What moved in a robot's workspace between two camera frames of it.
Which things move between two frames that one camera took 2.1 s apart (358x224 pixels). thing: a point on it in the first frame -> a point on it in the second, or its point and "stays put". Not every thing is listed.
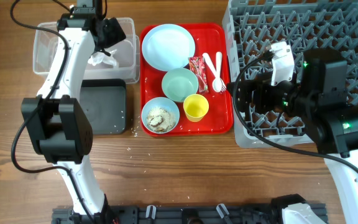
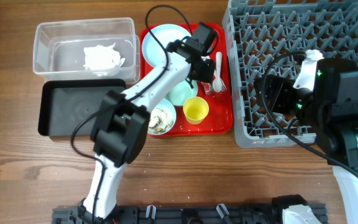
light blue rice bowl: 160,115 stays put
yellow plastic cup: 195,107 stays put
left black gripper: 115,33 -> 209,72
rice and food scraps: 159,120 stays put
